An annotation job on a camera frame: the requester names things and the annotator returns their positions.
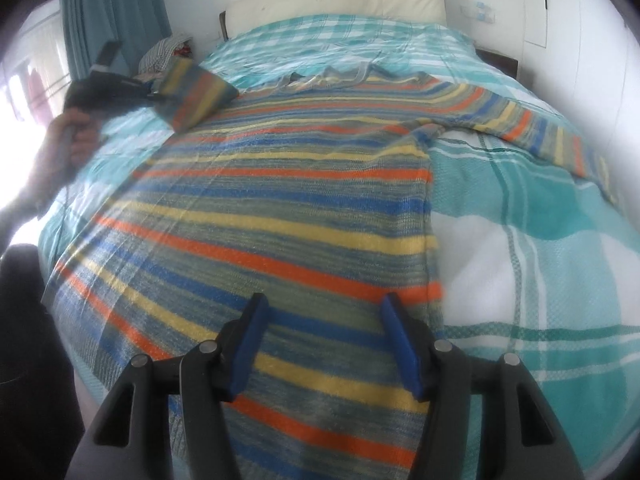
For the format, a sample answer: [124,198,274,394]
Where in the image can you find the white wardrobe doors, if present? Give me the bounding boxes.
[517,0,640,126]

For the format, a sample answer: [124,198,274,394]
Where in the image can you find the person's dark clothing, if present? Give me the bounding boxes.
[0,242,87,480]

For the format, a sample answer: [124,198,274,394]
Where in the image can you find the pile of clothes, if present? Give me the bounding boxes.
[136,33,195,83]

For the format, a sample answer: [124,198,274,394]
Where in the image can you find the person's left hand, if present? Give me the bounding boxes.
[42,109,102,172]

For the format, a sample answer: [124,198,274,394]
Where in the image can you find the striped knit sweater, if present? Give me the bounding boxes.
[42,57,621,480]

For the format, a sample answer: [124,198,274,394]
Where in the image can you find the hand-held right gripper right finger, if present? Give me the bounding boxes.
[378,293,587,480]

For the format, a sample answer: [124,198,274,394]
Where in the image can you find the white wall socket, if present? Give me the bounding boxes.
[461,2,497,24]

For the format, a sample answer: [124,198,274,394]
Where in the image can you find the person's left forearm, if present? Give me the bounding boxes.
[0,152,68,223]

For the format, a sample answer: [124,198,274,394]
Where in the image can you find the teal curtain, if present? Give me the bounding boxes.
[59,0,174,80]

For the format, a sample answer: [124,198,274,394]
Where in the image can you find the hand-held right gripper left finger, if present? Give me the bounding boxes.
[65,293,271,480]

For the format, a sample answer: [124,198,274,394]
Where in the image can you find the teal checked bed blanket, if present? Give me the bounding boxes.
[37,12,640,461]

